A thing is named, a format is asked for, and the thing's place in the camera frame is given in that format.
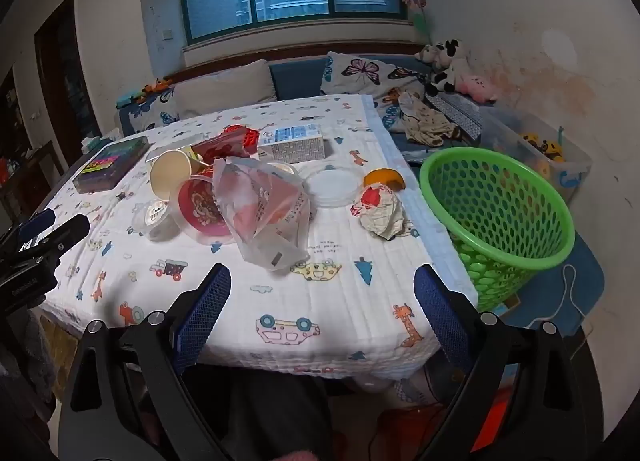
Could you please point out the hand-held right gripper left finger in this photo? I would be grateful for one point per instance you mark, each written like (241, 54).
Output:
(202, 316)

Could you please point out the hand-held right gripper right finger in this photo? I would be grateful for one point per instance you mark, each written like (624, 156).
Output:
(442, 316)

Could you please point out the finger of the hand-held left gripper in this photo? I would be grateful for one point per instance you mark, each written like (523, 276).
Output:
(65, 236)
(32, 223)

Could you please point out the green plastic mesh basket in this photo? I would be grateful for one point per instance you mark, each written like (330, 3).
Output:
(525, 261)

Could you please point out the translucent plastic bag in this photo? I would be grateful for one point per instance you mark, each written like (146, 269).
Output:
(260, 221)

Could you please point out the orange peel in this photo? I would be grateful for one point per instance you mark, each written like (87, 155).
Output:
(382, 177)

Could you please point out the colourful dark flat box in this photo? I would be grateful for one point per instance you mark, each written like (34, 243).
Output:
(107, 163)

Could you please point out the small clear plastic cup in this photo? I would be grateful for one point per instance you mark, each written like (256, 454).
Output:
(155, 218)

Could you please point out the teal tissue box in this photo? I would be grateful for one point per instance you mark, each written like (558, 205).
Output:
(95, 143)

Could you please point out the orange red object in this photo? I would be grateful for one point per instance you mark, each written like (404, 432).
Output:
(492, 416)

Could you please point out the person's dark pants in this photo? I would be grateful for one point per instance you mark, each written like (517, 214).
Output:
(260, 416)

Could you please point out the beige paper cup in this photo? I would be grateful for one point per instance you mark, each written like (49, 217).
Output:
(170, 173)

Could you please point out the dark wooden door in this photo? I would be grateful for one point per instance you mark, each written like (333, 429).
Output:
(65, 81)

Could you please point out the small butterfly print pillow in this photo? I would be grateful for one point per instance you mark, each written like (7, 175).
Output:
(150, 113)

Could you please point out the teal toy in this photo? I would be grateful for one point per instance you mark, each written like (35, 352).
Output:
(129, 98)

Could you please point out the red snack bag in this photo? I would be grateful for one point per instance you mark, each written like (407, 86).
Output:
(220, 148)

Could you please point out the orange toy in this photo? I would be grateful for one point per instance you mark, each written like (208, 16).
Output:
(156, 86)

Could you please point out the clear plastic storage bin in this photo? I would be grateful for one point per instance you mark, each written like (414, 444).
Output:
(570, 176)

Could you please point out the beige crumpled clothes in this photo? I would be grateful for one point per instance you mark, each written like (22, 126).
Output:
(425, 123)

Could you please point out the yellow toy cars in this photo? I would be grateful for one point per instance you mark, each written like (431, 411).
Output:
(547, 148)

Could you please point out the blue white milk carton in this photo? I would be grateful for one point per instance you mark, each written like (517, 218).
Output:
(295, 141)

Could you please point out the grey patterned cloth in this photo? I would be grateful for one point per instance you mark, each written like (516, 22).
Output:
(460, 113)

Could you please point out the beige pillow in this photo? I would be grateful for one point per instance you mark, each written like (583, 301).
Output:
(220, 88)

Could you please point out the pink plush toy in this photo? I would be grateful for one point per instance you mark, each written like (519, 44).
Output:
(477, 86)

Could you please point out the black white cow plush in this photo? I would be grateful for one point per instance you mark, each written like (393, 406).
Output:
(450, 66)

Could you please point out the blue back cushion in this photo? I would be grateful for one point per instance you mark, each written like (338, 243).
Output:
(297, 78)

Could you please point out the large butterfly print pillow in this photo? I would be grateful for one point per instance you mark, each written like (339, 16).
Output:
(365, 71)

